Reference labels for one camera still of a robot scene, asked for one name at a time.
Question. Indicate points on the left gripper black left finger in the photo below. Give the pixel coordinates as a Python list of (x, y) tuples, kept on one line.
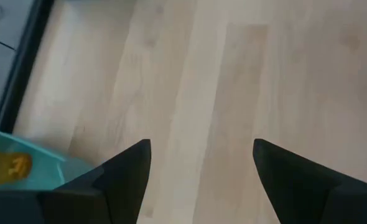
[(121, 186)]

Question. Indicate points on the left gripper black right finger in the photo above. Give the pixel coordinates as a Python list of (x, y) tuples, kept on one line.
[(301, 193)]

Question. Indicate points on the orange pill bottle white cap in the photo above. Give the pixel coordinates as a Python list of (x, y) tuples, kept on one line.
[(3, 168)]

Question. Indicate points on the teal plastic bin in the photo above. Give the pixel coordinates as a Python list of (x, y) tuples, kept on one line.
[(46, 174)]

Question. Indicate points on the black aluminium table frame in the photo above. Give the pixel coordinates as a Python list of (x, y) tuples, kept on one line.
[(21, 68)]

